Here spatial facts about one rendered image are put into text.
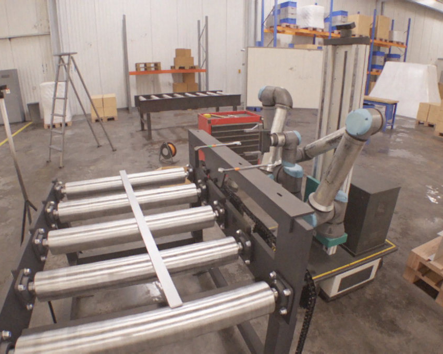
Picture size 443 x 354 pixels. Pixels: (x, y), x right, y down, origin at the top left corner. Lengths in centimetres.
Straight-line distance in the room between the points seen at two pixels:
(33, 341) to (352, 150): 140
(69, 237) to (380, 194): 185
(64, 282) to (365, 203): 175
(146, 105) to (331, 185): 522
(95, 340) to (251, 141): 320
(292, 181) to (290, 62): 410
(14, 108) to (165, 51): 585
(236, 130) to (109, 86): 818
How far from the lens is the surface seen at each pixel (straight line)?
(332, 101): 197
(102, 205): 160
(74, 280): 112
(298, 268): 91
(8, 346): 101
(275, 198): 95
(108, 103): 915
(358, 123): 131
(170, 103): 635
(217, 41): 1192
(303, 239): 84
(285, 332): 116
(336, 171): 144
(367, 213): 203
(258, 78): 584
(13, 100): 1123
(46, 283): 114
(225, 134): 353
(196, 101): 652
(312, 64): 600
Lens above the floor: 159
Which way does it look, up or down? 23 degrees down
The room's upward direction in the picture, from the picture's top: straight up
